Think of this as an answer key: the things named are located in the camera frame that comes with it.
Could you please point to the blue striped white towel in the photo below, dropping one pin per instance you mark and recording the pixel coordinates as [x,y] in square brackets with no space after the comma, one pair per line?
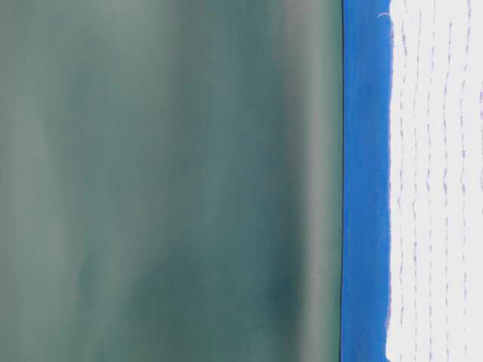
[435,182]

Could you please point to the blue table mat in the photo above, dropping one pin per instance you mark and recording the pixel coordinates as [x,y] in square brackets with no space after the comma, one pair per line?
[367,70]

